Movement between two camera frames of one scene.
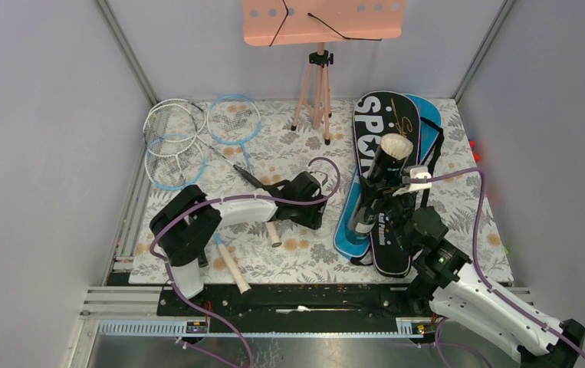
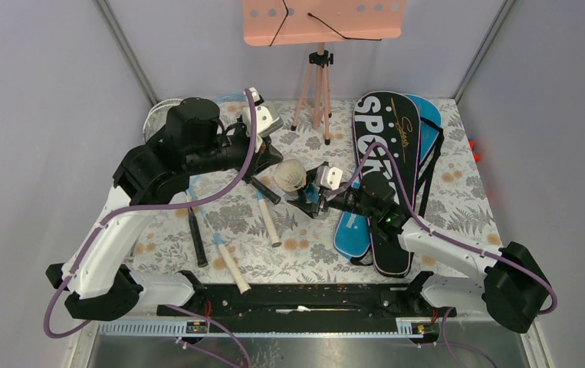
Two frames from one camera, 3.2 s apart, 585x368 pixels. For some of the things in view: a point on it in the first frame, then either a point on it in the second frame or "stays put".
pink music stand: (289, 22) stays put
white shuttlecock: (397, 146) to (290, 175)
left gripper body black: (307, 215) to (234, 149)
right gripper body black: (397, 208) to (348, 201)
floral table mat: (274, 171) stays put
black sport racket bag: (376, 116) stays put
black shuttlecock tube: (364, 215) to (291, 175)
